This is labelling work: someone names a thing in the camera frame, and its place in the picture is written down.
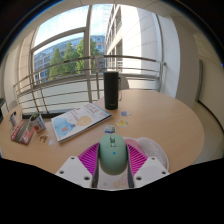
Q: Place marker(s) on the black tall tumbler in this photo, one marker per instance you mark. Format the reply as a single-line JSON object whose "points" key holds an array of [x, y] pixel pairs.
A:
{"points": [[111, 90]]}

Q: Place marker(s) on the metal balcony railing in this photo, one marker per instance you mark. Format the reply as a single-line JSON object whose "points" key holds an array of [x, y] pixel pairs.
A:
{"points": [[66, 78]]}

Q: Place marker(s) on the grey-green door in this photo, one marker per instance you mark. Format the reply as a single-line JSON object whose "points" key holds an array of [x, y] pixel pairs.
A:
{"points": [[200, 80]]}

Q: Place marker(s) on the black office printer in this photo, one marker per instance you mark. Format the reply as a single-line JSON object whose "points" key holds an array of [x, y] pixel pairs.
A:
{"points": [[2, 111]]}

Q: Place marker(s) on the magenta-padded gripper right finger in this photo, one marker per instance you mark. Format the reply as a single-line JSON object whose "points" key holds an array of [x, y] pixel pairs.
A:
{"points": [[137, 161]]}

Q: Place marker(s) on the pale blue sticker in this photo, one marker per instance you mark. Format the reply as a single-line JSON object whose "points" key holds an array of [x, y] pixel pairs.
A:
{"points": [[125, 113]]}

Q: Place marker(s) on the white mug with red print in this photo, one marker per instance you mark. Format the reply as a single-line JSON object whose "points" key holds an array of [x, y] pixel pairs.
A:
{"points": [[37, 123]]}

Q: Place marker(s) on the blue white sticker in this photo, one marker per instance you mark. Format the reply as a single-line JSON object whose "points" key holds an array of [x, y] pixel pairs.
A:
{"points": [[110, 129]]}

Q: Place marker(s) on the round yellow sticker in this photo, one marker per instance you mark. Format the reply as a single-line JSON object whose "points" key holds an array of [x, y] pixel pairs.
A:
{"points": [[122, 123]]}

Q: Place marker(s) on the white chair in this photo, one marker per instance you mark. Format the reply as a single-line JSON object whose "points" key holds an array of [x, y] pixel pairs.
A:
{"points": [[12, 105], [123, 82]]}

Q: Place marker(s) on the brown round sticker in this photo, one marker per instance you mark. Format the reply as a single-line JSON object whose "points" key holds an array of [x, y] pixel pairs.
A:
{"points": [[43, 138]]}

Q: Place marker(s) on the white blue illustrated book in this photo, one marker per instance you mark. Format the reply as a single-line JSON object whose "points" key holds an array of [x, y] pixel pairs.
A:
{"points": [[80, 121]]}

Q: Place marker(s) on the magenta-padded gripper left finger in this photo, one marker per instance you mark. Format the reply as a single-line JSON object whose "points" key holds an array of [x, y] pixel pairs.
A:
{"points": [[87, 160]]}

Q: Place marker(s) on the mint green computer mouse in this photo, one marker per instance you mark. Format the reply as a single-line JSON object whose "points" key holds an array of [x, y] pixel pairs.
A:
{"points": [[113, 155]]}

